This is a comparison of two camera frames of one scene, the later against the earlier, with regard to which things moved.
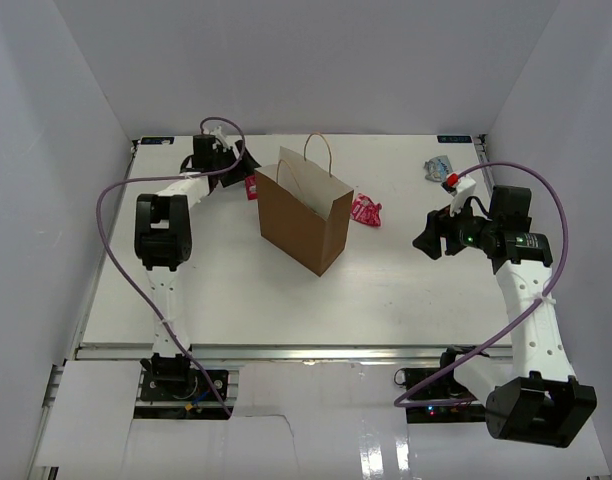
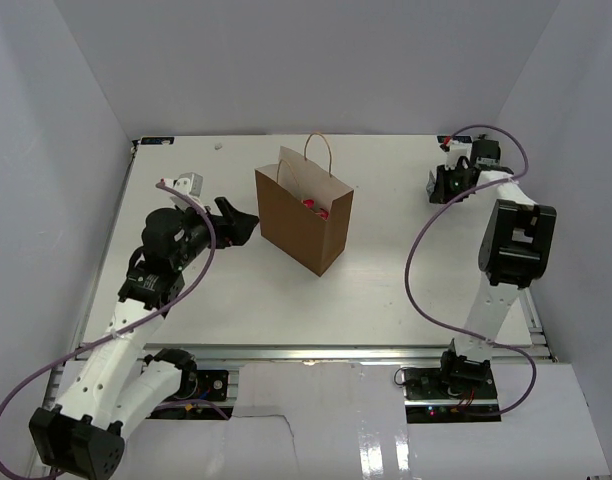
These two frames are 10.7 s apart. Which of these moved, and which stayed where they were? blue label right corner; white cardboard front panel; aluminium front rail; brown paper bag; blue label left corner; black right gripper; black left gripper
Moved: black left gripper; black right gripper
Stayed: blue label right corner; brown paper bag; aluminium front rail; blue label left corner; white cardboard front panel
